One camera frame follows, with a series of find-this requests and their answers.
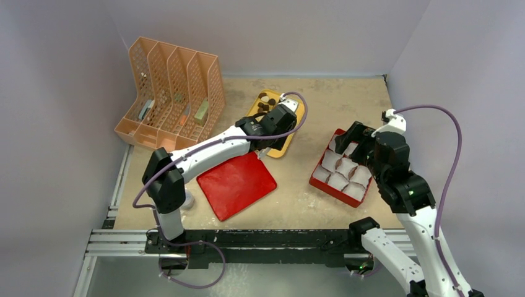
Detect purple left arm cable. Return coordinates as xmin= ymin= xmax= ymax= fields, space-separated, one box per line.
xmin=132 ymin=91 xmax=309 ymax=210

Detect metal serving tongs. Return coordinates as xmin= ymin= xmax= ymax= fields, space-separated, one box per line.
xmin=257 ymin=147 xmax=271 ymax=160

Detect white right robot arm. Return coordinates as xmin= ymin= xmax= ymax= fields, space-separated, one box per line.
xmin=335 ymin=119 xmax=483 ymax=296

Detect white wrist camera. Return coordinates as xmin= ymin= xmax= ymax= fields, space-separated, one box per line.
xmin=277 ymin=94 xmax=300 ymax=113
xmin=371 ymin=109 xmax=407 ymax=137

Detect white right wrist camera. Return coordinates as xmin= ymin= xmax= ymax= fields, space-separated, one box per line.
xmin=371 ymin=109 xmax=407 ymax=137

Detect red chocolate box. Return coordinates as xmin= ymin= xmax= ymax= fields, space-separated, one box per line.
xmin=309 ymin=129 xmax=372 ymax=208

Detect small clear plastic cup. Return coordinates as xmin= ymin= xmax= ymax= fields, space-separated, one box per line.
xmin=181 ymin=189 xmax=195 ymax=210

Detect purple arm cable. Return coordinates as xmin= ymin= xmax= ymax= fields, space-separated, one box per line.
xmin=394 ymin=104 xmax=466 ymax=297
xmin=132 ymin=91 xmax=309 ymax=210

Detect yellow plastic tray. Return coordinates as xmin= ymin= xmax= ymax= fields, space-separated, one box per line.
xmin=246 ymin=89 xmax=308 ymax=158

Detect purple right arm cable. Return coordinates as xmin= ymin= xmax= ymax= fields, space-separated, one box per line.
xmin=394 ymin=104 xmax=466 ymax=297

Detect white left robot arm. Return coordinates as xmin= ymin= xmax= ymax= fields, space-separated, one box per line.
xmin=140 ymin=99 xmax=299 ymax=253

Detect orange plastic file organizer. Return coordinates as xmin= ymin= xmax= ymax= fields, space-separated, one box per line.
xmin=115 ymin=37 xmax=226 ymax=151

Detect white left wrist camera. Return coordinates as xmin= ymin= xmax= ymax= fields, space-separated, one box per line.
xmin=277 ymin=94 xmax=300 ymax=113

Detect red box lid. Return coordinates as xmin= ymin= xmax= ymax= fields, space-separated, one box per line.
xmin=196 ymin=152 xmax=277 ymax=222

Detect black aluminium base frame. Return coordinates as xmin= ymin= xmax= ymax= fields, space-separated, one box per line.
xmin=84 ymin=228 xmax=415 ymax=272

